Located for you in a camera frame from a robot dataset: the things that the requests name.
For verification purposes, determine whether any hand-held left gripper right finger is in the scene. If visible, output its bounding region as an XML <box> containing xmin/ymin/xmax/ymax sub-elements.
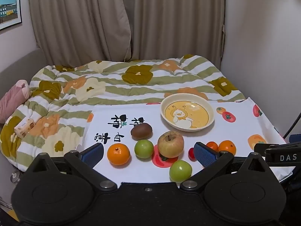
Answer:
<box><xmin>180</xmin><ymin>142</ymin><xmax>273</xmax><ymax>192</ymax></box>

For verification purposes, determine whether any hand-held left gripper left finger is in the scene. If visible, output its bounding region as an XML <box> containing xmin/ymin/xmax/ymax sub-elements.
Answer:
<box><xmin>28</xmin><ymin>143</ymin><xmax>117</xmax><ymax>192</ymax></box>

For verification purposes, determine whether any small orange tangerine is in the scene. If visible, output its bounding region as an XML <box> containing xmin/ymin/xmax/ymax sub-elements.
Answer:
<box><xmin>206</xmin><ymin>141</ymin><xmax>219</xmax><ymax>152</ymax></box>
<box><xmin>218</xmin><ymin>140</ymin><xmax>236</xmax><ymax>156</ymax></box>

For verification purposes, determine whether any large orange tangerine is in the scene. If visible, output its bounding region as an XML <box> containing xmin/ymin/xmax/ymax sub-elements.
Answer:
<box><xmin>107</xmin><ymin>144</ymin><xmax>130</xmax><ymax>166</ymax></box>

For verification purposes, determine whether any green round fruit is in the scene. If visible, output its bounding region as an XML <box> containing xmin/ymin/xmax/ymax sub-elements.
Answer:
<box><xmin>169</xmin><ymin>160</ymin><xmax>192</xmax><ymax>183</ymax></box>
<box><xmin>134</xmin><ymin>140</ymin><xmax>154</xmax><ymax>159</ymax></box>

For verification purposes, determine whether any yellow red apple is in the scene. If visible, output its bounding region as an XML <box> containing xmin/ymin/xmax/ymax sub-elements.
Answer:
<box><xmin>157</xmin><ymin>131</ymin><xmax>184</xmax><ymax>159</ymax></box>

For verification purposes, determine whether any cream bowl with duck print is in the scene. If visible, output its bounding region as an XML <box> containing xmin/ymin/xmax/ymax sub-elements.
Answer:
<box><xmin>160</xmin><ymin>93</ymin><xmax>215</xmax><ymax>132</ymax></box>

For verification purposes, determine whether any brown kiwi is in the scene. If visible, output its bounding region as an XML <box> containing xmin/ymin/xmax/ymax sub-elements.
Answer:
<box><xmin>130</xmin><ymin>123</ymin><xmax>153</xmax><ymax>140</ymax></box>

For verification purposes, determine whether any white persimmon print cloth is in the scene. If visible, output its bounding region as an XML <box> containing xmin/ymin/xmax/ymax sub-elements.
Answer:
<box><xmin>75</xmin><ymin>96</ymin><xmax>293</xmax><ymax>184</ymax></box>

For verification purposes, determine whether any tissue packet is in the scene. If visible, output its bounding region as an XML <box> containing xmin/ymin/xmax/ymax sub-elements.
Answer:
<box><xmin>14</xmin><ymin>118</ymin><xmax>36</xmax><ymax>139</ymax></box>

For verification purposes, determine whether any striped floral blanket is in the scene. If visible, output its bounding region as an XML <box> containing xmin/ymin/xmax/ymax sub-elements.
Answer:
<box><xmin>0</xmin><ymin>54</ymin><xmax>247</xmax><ymax>173</ymax></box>

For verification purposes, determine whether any pink plush toy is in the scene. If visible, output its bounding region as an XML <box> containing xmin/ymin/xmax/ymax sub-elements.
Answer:
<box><xmin>0</xmin><ymin>79</ymin><xmax>31</xmax><ymax>124</ymax></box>

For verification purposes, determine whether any grey padded headboard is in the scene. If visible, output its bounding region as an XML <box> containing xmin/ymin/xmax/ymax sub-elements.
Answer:
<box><xmin>0</xmin><ymin>48</ymin><xmax>46</xmax><ymax>99</ymax></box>

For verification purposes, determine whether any black cable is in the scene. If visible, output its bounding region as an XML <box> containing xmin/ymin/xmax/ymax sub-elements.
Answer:
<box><xmin>283</xmin><ymin>112</ymin><xmax>301</xmax><ymax>139</ymax></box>

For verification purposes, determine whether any framed wall poster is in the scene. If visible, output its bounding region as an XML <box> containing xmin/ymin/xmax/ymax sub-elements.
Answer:
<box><xmin>0</xmin><ymin>0</ymin><xmax>23</xmax><ymax>31</ymax></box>

